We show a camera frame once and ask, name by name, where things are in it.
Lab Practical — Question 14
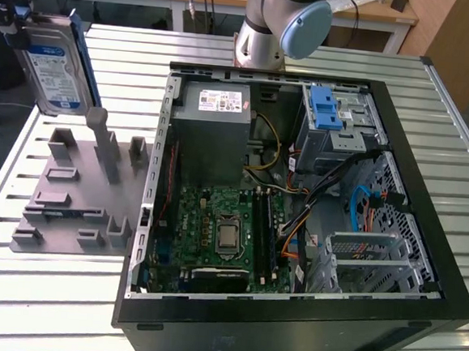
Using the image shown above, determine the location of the hard disk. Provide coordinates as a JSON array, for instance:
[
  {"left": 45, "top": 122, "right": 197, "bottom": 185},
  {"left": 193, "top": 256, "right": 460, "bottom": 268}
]
[{"left": 3, "top": 2, "right": 110, "bottom": 121}]

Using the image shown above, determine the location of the blue wire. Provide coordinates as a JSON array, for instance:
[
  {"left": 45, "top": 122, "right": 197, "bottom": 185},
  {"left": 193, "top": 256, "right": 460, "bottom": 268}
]
[{"left": 346, "top": 183, "right": 384, "bottom": 238}]

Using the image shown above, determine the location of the orange wire with black plug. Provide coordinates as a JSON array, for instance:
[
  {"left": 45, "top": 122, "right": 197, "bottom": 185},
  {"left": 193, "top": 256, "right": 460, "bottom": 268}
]
[{"left": 360, "top": 188, "right": 411, "bottom": 239}]

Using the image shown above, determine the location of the metal disk bay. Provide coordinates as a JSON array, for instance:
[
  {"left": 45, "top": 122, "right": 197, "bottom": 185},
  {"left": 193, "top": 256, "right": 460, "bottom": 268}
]
[{"left": 313, "top": 225, "right": 438, "bottom": 302}]

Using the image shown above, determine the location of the grey parts rack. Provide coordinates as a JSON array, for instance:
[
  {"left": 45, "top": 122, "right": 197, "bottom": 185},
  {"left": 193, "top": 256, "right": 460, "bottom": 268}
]
[{"left": 8, "top": 100, "right": 160, "bottom": 265}]

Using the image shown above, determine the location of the grey power supply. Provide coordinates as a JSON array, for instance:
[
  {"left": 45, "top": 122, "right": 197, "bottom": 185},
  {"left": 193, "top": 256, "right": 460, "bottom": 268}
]
[{"left": 163, "top": 76, "right": 256, "bottom": 193}]

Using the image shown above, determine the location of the green motherboard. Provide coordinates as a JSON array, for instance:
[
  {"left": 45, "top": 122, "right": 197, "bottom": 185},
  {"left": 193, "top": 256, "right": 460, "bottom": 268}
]
[{"left": 143, "top": 179, "right": 302, "bottom": 304}]

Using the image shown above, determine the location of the CPU socket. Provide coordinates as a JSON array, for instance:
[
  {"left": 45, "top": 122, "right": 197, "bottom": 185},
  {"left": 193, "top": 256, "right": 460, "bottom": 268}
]
[{"left": 210, "top": 212, "right": 246, "bottom": 263}]

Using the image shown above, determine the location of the silver CPU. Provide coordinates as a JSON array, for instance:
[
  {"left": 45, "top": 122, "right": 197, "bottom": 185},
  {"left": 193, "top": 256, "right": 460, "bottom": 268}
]
[{"left": 215, "top": 224, "right": 240, "bottom": 253}]

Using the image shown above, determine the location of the blue plastic latch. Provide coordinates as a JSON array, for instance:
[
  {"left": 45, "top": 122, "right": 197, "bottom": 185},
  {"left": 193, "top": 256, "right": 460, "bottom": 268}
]
[{"left": 306, "top": 85, "right": 348, "bottom": 133}]

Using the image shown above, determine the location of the metal drive cage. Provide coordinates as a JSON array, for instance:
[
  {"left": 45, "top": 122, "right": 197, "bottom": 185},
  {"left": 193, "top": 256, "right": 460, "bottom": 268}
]
[{"left": 292, "top": 81, "right": 393, "bottom": 181}]

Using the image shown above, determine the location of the black graphics card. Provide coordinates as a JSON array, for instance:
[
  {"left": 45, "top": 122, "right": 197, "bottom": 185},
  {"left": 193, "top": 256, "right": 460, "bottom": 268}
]
[{"left": 186, "top": 263, "right": 252, "bottom": 296}]

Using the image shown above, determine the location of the RAM stick with blue label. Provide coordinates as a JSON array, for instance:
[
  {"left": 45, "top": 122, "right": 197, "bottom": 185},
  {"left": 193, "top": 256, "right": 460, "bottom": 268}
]
[{"left": 258, "top": 189, "right": 288, "bottom": 280}]

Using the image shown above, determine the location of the black PC case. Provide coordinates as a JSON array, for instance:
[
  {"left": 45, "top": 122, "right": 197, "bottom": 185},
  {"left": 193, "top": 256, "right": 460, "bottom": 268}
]
[{"left": 107, "top": 56, "right": 469, "bottom": 351}]

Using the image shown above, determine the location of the thin red wire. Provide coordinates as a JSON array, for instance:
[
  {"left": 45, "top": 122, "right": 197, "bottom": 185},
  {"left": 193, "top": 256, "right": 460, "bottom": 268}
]
[{"left": 157, "top": 139, "right": 181, "bottom": 231}]

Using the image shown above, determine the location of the yellow wire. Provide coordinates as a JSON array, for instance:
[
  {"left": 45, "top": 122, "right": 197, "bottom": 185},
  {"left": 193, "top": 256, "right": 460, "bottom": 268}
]
[{"left": 243, "top": 110, "right": 286, "bottom": 175}]

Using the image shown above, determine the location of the black cable bundle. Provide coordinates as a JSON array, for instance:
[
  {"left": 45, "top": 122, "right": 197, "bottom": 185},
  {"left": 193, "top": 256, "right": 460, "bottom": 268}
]
[{"left": 276, "top": 140, "right": 389, "bottom": 253}]

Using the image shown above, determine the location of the orange wire bundle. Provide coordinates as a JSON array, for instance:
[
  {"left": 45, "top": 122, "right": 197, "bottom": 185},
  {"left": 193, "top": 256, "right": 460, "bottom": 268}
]
[{"left": 276, "top": 209, "right": 312, "bottom": 266}]

